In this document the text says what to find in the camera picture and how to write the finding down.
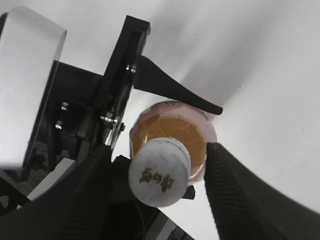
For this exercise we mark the peach oolong tea bottle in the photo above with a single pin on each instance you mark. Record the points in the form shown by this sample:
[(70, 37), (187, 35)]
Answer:
[(182, 122)]

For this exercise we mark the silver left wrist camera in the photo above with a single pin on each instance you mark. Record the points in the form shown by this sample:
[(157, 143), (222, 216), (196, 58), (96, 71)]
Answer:
[(30, 48)]

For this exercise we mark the white bottle cap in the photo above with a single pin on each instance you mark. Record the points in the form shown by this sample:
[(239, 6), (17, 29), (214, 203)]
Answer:
[(159, 174)]

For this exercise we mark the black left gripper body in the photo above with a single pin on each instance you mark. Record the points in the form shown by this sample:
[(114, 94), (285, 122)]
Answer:
[(85, 109)]

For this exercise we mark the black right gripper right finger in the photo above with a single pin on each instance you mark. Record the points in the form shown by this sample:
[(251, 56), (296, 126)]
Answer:
[(244, 207)]

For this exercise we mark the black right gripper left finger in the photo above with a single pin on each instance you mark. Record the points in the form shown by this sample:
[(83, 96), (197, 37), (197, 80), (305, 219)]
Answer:
[(76, 208)]

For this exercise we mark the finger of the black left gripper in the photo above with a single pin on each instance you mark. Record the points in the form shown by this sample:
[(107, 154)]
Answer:
[(120, 168), (148, 77)]

